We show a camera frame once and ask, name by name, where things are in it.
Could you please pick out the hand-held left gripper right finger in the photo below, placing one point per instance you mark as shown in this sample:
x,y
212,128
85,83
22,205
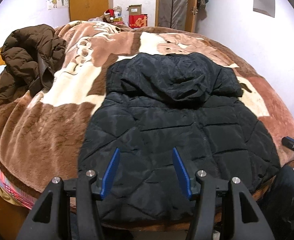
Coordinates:
x,y
183,175

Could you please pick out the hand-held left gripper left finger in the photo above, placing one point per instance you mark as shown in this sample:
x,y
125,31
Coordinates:
x,y
110,173

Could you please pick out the black puffer jacket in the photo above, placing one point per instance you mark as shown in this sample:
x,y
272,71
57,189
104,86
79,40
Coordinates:
x,y
176,120

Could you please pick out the brown printed fleece blanket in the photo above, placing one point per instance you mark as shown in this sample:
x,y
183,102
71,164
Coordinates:
x,y
49,127

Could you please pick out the pink striped bed sheet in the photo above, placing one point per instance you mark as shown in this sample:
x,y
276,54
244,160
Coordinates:
x,y
9,187

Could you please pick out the brown puffer jacket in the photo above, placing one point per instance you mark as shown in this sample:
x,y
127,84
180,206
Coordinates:
x,y
29,55

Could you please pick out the grey paper sheet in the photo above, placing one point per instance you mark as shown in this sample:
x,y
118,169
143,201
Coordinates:
x,y
264,3

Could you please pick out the red gift box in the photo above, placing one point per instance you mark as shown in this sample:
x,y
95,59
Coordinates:
x,y
138,21

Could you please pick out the plush toy with santa hat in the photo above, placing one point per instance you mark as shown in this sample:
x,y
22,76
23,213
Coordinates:
x,y
109,15

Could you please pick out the clear plastic jar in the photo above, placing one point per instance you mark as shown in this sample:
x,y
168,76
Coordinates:
x,y
118,11

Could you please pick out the open cardboard box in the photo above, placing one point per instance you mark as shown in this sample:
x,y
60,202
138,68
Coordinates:
x,y
134,10

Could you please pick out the wooden framed door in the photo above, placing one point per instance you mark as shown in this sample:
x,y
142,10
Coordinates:
x,y
176,5

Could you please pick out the wooden wardrobe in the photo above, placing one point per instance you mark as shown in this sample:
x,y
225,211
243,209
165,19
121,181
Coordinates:
x,y
89,1

